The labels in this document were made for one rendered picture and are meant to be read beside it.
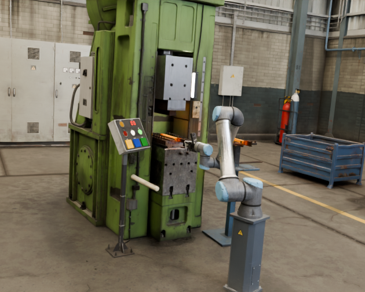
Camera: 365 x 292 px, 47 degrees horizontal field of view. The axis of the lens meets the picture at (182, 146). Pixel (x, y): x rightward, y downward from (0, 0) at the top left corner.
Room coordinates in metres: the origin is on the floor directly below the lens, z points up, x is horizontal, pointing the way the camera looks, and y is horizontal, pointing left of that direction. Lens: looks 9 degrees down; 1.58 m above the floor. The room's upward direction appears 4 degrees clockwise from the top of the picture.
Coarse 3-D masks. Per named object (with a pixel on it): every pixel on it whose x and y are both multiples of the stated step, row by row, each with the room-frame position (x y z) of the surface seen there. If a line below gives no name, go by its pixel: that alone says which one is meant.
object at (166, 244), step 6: (150, 240) 3.91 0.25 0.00; (156, 240) 3.91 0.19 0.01; (168, 240) 3.92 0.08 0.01; (174, 240) 3.94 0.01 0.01; (180, 240) 3.96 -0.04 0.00; (186, 240) 3.97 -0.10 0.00; (192, 240) 3.98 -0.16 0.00; (156, 246) 3.78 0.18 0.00; (162, 246) 3.79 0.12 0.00; (168, 246) 3.80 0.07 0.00; (180, 246) 3.82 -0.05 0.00
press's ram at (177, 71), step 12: (168, 60) 3.92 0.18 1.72; (180, 60) 3.99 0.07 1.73; (192, 60) 4.07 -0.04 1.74; (156, 72) 4.03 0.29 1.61; (168, 72) 3.92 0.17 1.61; (180, 72) 4.00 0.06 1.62; (156, 84) 4.02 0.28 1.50; (168, 84) 3.93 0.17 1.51; (180, 84) 4.00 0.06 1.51; (156, 96) 4.01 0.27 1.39; (168, 96) 3.93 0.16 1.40; (180, 96) 4.01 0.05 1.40
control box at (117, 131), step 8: (120, 120) 3.51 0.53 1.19; (128, 120) 3.60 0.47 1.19; (136, 120) 3.69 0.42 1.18; (112, 128) 3.46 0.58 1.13; (120, 128) 3.46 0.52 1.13; (128, 128) 3.55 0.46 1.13; (136, 128) 3.63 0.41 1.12; (112, 136) 3.46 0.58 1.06; (120, 136) 3.42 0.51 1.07; (128, 136) 3.49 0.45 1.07; (136, 136) 3.58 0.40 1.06; (144, 136) 3.67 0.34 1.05; (120, 144) 3.41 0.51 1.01; (120, 152) 3.41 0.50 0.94; (128, 152) 3.48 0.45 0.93
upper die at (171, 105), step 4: (156, 100) 4.10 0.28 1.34; (160, 100) 4.04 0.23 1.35; (164, 100) 3.99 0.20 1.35; (168, 100) 3.93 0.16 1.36; (172, 100) 3.96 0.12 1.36; (176, 100) 3.98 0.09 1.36; (180, 100) 4.01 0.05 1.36; (184, 100) 4.04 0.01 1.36; (156, 104) 4.10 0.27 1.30; (160, 104) 4.04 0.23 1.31; (164, 104) 3.98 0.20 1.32; (168, 104) 3.94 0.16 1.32; (172, 104) 3.96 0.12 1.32; (176, 104) 3.99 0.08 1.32; (180, 104) 4.01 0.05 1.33; (184, 104) 4.04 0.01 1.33; (160, 108) 4.03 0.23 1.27; (164, 108) 3.98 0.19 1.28; (168, 108) 3.94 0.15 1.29; (172, 108) 3.96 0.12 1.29; (176, 108) 3.99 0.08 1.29; (180, 108) 4.01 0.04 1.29; (184, 108) 4.04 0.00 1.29
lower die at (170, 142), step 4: (152, 136) 4.19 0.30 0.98; (160, 136) 4.16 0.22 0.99; (164, 136) 4.14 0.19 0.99; (152, 140) 4.13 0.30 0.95; (156, 140) 4.07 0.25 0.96; (160, 140) 4.00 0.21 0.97; (164, 140) 3.97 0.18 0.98; (168, 140) 3.98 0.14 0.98; (172, 140) 3.97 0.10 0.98; (164, 144) 3.95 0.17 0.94; (168, 144) 3.95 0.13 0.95; (172, 144) 3.98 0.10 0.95; (176, 144) 4.00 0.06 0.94; (180, 144) 4.03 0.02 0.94
